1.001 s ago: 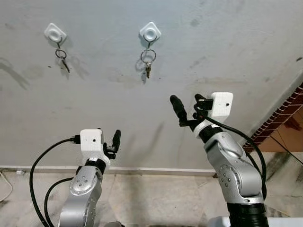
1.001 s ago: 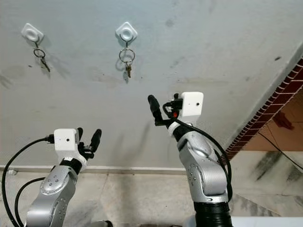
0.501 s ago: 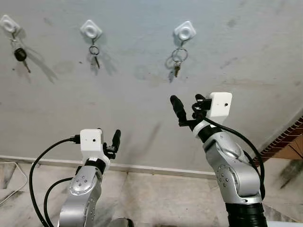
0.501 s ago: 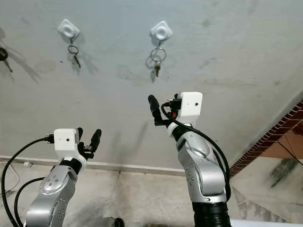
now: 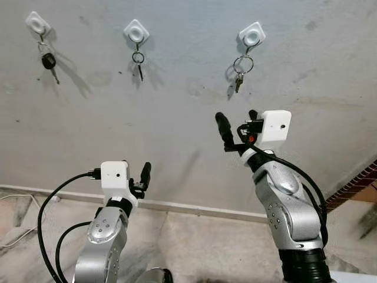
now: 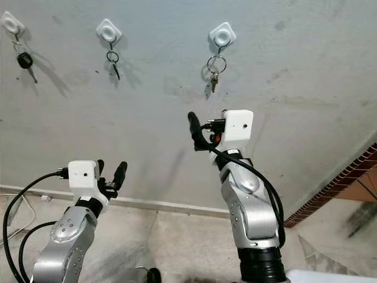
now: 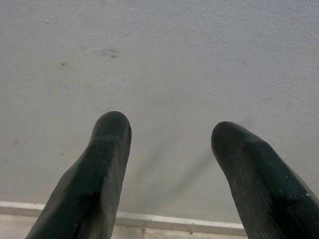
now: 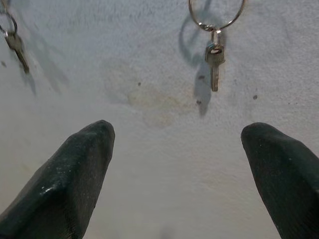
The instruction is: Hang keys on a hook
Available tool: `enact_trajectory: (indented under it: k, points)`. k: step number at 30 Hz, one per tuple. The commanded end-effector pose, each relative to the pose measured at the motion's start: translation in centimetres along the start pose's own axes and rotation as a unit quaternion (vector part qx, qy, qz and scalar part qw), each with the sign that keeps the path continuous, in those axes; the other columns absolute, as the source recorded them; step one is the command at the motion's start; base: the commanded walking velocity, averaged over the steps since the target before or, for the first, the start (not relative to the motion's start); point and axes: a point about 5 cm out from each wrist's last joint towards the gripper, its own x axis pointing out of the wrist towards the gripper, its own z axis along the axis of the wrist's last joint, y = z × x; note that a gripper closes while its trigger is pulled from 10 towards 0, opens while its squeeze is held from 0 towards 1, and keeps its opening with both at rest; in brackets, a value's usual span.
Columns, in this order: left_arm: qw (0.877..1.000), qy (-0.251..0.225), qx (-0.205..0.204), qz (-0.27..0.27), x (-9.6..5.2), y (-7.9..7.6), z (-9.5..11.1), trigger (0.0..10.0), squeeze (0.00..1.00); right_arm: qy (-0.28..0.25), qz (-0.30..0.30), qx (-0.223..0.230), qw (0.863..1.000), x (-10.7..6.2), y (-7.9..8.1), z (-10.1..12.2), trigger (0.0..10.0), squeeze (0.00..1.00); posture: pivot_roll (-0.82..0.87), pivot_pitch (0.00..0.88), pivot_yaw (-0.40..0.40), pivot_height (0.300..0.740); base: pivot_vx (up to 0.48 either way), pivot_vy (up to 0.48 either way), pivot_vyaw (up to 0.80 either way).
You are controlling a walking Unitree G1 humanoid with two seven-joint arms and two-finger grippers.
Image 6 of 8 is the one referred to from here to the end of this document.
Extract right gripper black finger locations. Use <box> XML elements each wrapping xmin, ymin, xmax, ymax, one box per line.
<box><xmin>187</xmin><ymin>111</ymin><xmax>204</xmax><ymax>148</ymax></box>

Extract silver keys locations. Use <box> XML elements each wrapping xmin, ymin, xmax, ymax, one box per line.
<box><xmin>206</xmin><ymin>46</ymin><xmax>227</xmax><ymax>94</ymax></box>

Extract black head car key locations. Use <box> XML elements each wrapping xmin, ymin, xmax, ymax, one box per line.
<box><xmin>13</xmin><ymin>34</ymin><xmax>39</xmax><ymax>83</ymax></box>

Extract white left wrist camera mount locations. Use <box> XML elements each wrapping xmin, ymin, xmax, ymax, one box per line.
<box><xmin>68</xmin><ymin>160</ymin><xmax>110</xmax><ymax>206</ymax></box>

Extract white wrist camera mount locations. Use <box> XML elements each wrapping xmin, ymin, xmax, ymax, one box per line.
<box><xmin>214</xmin><ymin>109</ymin><xmax>254</xmax><ymax>160</ymax></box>
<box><xmin>68</xmin><ymin>160</ymin><xmax>110</xmax><ymax>206</ymax></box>

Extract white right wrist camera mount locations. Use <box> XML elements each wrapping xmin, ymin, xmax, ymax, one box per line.
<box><xmin>214</xmin><ymin>109</ymin><xmax>254</xmax><ymax>160</ymax></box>

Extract long black left arm cable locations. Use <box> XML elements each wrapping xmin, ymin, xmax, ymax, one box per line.
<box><xmin>3</xmin><ymin>168</ymin><xmax>70</xmax><ymax>283</ymax></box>

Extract short black left arm cable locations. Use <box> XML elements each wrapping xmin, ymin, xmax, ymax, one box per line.
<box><xmin>19</xmin><ymin>221</ymin><xmax>57</xmax><ymax>283</ymax></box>

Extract white floor cable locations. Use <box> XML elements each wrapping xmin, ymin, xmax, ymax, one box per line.
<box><xmin>0</xmin><ymin>195</ymin><xmax>51</xmax><ymax>242</ymax></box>

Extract white adhesive wall hook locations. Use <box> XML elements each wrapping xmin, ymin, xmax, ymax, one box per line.
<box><xmin>1</xmin><ymin>11</ymin><xmax>25</xmax><ymax>36</ymax></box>
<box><xmin>209</xmin><ymin>22</ymin><xmax>237</xmax><ymax>48</ymax></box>
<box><xmin>96</xmin><ymin>18</ymin><xmax>123</xmax><ymax>43</ymax></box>

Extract single key on small ring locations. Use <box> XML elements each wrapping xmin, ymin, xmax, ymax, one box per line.
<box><xmin>107</xmin><ymin>42</ymin><xmax>121</xmax><ymax>80</ymax></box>

